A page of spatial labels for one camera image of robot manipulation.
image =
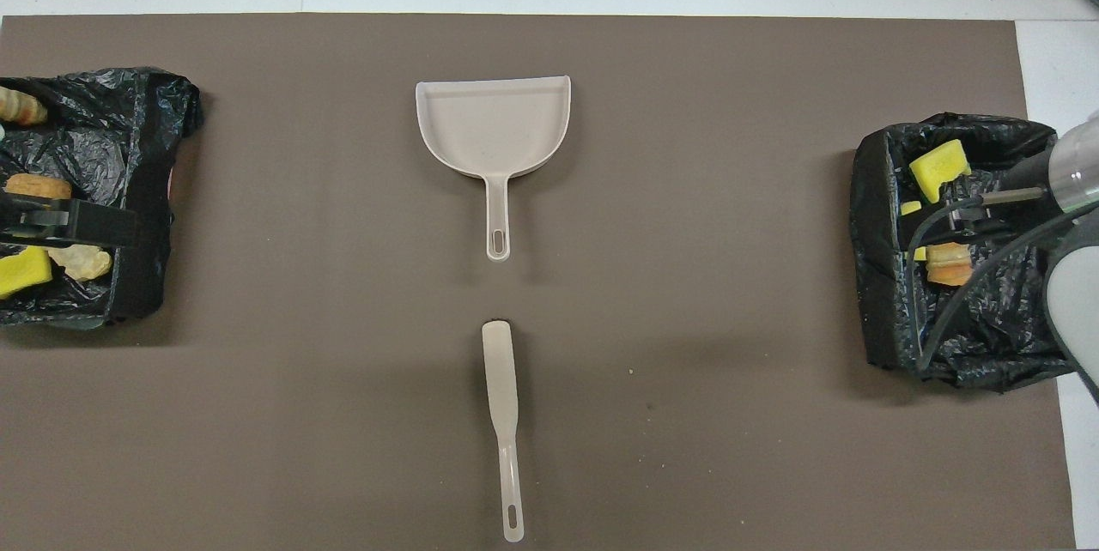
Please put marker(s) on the small yellow green sponge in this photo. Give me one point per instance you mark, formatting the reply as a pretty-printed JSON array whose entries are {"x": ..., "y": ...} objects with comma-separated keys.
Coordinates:
[{"x": 910, "y": 208}]

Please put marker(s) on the golden croissant chunk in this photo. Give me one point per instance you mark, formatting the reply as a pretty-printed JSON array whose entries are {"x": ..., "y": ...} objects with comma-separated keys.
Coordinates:
[{"x": 949, "y": 269}]

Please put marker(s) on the brown table mat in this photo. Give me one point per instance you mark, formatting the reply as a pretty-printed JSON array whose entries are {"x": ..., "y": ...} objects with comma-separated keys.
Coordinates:
[{"x": 687, "y": 362}]

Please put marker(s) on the large yellow sponge piece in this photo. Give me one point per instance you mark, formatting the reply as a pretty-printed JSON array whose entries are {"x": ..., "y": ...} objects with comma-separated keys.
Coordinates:
[{"x": 938, "y": 166}]

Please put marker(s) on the yellow sponge wedge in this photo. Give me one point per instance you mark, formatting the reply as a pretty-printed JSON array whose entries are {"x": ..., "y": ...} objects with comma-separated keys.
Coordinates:
[{"x": 21, "y": 272}]

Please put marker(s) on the brown bread roll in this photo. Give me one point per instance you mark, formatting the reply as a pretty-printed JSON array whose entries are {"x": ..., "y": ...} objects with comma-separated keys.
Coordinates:
[{"x": 39, "y": 186}]

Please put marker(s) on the black bag lined bin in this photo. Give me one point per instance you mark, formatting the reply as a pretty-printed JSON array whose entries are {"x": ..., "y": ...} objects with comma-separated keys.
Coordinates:
[
  {"x": 103, "y": 130},
  {"x": 987, "y": 336}
]

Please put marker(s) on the beige hand brush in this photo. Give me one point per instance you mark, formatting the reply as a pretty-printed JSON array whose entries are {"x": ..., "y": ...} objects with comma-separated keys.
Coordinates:
[{"x": 500, "y": 379}]

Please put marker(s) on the pale striped croissant piece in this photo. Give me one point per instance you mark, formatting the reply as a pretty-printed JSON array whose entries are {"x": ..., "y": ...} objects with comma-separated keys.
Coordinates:
[{"x": 21, "y": 105}]

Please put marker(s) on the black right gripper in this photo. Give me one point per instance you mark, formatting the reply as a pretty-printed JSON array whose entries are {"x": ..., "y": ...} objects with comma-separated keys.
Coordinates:
[{"x": 1026, "y": 173}]

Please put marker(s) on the beige plastic dustpan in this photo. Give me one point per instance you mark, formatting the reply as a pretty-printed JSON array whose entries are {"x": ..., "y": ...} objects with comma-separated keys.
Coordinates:
[{"x": 494, "y": 122}]

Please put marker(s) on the pale bread lump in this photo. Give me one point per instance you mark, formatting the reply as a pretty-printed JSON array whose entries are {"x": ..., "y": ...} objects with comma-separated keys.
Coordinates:
[{"x": 81, "y": 262}]

